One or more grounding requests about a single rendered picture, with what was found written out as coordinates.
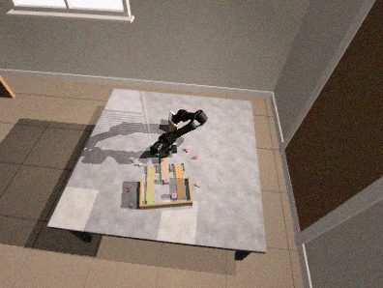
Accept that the orange polka-dotted flat strip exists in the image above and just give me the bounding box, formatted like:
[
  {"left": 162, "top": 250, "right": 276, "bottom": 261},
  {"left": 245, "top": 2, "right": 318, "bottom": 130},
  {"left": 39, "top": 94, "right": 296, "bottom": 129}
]
[{"left": 175, "top": 165, "right": 184, "bottom": 175}]

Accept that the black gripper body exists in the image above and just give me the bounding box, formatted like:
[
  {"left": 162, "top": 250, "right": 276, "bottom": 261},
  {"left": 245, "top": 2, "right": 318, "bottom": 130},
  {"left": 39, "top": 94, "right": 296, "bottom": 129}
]
[{"left": 150, "top": 145, "right": 177, "bottom": 155}]

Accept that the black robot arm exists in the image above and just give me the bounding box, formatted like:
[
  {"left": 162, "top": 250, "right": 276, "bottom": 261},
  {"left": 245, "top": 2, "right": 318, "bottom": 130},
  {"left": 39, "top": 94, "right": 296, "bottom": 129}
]
[{"left": 151, "top": 109, "right": 208, "bottom": 158}]

